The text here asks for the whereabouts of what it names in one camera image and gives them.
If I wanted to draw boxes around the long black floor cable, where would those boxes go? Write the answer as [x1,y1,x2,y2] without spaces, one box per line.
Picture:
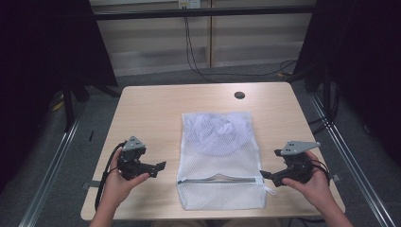
[183,17,298,84]

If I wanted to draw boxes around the black horizontal metal bar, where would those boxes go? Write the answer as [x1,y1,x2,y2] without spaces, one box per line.
[94,5,316,21]

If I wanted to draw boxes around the white mesh laundry bag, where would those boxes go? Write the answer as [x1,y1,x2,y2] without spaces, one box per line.
[176,111,278,212]

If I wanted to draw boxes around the person's right hand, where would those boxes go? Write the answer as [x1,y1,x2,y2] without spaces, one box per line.
[282,150,332,211]

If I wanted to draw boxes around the black cables by rail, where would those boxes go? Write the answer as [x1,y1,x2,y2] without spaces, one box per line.
[306,114,331,136]

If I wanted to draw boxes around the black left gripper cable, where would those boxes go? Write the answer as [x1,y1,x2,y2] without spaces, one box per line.
[94,141,127,212]

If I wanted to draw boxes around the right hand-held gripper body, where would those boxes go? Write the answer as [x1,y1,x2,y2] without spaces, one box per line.
[270,140,322,187]

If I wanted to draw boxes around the white garment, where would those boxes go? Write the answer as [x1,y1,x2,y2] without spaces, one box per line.
[188,113,251,157]

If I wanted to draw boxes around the white wall power outlet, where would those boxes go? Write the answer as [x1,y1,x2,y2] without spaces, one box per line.
[178,0,202,9]

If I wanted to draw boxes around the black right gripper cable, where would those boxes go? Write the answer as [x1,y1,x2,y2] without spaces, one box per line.
[310,159,332,186]

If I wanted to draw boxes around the black curtain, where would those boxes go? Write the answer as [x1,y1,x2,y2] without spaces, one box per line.
[0,0,119,193]
[291,0,401,166]

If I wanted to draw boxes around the person's left hand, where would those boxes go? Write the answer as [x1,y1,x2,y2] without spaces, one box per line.
[102,148,151,209]

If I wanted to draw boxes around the silver metal floor rail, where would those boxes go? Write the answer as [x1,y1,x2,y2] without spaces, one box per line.
[18,114,83,227]
[309,94,396,227]

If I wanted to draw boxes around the black metal stand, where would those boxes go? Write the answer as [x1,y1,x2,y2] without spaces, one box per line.
[61,77,78,132]

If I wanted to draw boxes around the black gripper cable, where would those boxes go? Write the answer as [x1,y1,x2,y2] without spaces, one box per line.
[310,159,332,186]
[94,141,127,212]

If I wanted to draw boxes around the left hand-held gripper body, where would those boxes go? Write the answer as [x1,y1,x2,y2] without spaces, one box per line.
[116,135,158,182]

